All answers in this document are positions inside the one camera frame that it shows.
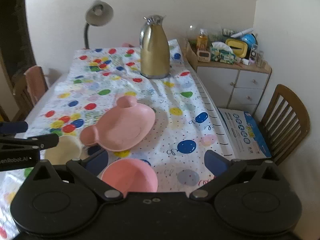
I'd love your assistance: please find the cream bowl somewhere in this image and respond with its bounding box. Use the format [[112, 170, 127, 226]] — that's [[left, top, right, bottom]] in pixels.
[[44, 135, 82, 165]]

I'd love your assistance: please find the large pink bowl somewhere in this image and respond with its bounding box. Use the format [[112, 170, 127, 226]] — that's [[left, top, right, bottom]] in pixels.
[[101, 159, 158, 195]]

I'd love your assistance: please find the blue white cardboard box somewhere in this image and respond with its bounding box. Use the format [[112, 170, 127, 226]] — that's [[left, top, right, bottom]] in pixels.
[[218, 108, 271, 160]]

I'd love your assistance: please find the wooden chair far left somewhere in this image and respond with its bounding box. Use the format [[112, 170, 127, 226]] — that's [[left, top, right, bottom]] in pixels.
[[12, 74, 35, 121]]

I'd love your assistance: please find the wooden chair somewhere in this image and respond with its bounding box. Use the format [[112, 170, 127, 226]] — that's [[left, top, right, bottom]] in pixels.
[[258, 84, 310, 165], [12, 74, 35, 121]]

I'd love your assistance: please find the pink cloth on chair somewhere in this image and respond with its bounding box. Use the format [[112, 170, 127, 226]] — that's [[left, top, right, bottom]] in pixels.
[[24, 66, 48, 106]]

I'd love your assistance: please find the pink bear-shaped plate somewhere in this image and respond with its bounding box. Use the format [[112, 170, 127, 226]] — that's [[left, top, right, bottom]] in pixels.
[[80, 96, 156, 152]]

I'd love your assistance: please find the wooden chair right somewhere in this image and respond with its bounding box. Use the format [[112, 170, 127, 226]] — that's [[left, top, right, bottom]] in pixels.
[[258, 84, 310, 165]]

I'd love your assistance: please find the white drawer cabinet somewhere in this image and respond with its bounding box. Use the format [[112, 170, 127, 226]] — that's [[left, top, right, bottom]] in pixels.
[[184, 38, 273, 117]]

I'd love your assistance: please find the white digital timer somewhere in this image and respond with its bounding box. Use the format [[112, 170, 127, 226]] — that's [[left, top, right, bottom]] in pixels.
[[197, 50, 209, 62]]

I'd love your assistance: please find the green floral tissue pack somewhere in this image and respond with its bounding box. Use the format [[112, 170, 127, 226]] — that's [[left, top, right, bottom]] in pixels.
[[210, 42, 236, 64]]

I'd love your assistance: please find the yellow tissue box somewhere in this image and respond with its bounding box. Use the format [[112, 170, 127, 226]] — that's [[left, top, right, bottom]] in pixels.
[[225, 38, 248, 59]]

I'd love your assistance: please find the orange drink bottle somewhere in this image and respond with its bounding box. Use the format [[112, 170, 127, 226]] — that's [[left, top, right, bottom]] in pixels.
[[196, 29, 208, 50]]

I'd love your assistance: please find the blue globe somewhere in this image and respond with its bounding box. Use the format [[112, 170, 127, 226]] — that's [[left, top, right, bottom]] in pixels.
[[240, 34, 257, 52]]

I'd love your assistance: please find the gold thermos jug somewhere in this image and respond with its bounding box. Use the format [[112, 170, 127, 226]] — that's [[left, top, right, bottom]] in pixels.
[[139, 15, 170, 79]]

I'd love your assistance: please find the grey desk lamp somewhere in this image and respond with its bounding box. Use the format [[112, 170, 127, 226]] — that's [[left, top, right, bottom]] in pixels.
[[84, 0, 114, 49]]

